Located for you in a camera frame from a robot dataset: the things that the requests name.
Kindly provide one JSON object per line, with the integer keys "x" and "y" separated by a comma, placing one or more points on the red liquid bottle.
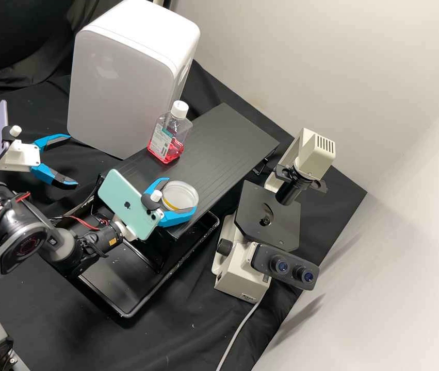
{"x": 165, "y": 139}

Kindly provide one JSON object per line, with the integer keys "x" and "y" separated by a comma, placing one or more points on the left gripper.
{"x": 20, "y": 154}

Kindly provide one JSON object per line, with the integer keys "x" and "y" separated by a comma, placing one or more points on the white box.
{"x": 126, "y": 77}

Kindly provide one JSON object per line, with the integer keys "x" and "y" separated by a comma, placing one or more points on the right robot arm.
{"x": 14, "y": 235}

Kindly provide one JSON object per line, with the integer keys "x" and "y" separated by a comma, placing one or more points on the black tray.
{"x": 118, "y": 286}

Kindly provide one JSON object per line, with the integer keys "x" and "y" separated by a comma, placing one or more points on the cream microscope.
{"x": 242, "y": 266}

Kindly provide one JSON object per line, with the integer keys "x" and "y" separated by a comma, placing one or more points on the petri dish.
{"x": 182, "y": 193}

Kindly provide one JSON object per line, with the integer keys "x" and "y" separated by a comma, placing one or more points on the black platform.
{"x": 219, "y": 154}

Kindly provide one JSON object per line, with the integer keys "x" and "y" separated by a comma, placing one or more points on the right wrist camera phone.
{"x": 126, "y": 201}

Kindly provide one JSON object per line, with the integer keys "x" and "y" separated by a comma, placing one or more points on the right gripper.
{"x": 124, "y": 228}

